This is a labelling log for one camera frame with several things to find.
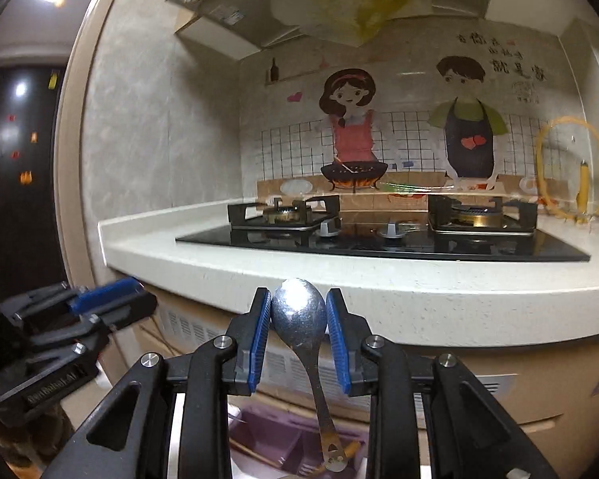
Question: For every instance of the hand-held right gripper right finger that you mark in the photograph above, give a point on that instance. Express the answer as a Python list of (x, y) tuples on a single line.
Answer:
[(337, 339)]

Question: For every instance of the round metal spoon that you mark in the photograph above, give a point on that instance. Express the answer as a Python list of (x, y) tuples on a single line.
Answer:
[(299, 309)]

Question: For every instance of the black burner grate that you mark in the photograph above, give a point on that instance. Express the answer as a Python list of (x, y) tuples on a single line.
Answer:
[(479, 217), (284, 214)]

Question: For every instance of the range hood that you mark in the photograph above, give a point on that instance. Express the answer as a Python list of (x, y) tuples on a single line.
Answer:
[(229, 15)]

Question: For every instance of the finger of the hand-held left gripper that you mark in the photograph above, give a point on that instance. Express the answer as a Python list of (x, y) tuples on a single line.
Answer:
[(75, 334), (105, 294)]

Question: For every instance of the black glass gas stove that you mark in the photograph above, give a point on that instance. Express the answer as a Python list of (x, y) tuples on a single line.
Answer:
[(359, 247)]

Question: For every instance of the grey stove knob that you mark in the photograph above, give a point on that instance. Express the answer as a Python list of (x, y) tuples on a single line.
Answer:
[(328, 228), (391, 229)]

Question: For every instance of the glass pot lid yellow rim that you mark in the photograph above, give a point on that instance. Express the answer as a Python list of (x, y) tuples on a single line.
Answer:
[(584, 189)]

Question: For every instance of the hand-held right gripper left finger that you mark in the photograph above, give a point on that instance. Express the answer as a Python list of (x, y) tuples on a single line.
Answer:
[(259, 339)]

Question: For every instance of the cartoon wall sticker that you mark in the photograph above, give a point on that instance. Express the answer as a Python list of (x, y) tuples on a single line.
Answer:
[(354, 124)]

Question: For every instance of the purple utensil holder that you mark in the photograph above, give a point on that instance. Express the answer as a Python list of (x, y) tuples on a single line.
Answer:
[(279, 439)]

